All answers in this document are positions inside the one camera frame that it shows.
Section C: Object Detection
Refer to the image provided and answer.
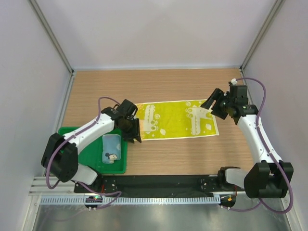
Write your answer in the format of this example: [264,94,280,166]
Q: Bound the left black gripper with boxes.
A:
[118,117,141,143]

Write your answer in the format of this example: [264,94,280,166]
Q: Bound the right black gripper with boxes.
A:
[201,88,234,120]

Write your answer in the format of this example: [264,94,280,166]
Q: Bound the blue polka dot towel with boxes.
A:
[102,134,121,164]

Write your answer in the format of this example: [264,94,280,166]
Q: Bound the yellow green patterned towel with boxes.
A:
[136,99,219,140]

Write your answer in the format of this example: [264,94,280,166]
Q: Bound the green plastic tray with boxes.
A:
[57,126,129,175]

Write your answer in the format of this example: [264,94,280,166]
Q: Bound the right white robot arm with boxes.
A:
[201,84,294,198]

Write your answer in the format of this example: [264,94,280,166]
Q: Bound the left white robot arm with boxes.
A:
[41,99,141,193]

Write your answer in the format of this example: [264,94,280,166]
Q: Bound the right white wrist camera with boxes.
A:
[229,78,238,85]

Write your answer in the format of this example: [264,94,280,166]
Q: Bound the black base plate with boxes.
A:
[89,175,243,198]

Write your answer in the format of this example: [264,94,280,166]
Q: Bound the aluminium front rail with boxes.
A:
[28,173,293,196]

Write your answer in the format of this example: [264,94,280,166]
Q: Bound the white slotted cable duct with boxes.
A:
[40,195,220,205]

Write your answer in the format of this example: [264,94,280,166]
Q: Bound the right aluminium frame post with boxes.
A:
[240,0,285,73]

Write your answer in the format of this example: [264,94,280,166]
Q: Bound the aluminium frame post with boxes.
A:
[240,0,285,73]
[27,0,74,76]

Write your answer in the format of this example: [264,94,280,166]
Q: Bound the left aluminium frame post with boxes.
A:
[27,0,74,76]

